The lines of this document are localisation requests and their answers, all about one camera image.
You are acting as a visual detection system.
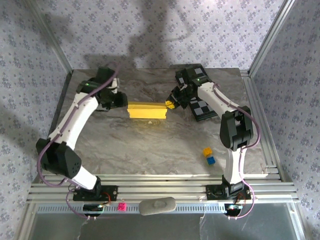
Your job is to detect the yellow white paper box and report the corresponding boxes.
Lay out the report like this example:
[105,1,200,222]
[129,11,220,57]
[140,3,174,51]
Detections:
[126,101,168,120]

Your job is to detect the black white chessboard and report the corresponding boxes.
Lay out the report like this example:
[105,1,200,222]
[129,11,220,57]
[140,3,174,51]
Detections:
[174,64,218,123]

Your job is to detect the aluminium profile mounting rails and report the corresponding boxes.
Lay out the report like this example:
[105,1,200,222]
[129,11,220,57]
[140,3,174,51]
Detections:
[26,173,300,203]

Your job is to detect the grey oval stone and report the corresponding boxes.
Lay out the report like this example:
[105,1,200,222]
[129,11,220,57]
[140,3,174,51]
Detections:
[138,196,177,216]

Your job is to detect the aluminium side rail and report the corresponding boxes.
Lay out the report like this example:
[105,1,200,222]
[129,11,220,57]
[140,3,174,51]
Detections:
[239,69,286,182]
[36,69,74,176]

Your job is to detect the aluminium corner post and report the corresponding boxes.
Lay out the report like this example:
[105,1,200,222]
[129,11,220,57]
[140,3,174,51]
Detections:
[24,0,74,75]
[248,0,297,76]

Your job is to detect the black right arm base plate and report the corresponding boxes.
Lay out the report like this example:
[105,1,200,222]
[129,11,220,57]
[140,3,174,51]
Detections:
[206,184,252,201]

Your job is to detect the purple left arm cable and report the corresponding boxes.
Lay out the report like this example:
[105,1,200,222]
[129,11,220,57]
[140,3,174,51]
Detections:
[36,62,121,221]

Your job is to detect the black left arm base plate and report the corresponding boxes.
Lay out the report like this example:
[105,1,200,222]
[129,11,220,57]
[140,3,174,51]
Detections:
[72,184,119,202]

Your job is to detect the grey slotted cable duct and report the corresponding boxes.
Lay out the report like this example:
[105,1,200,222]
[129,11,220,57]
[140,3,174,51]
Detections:
[36,202,227,215]

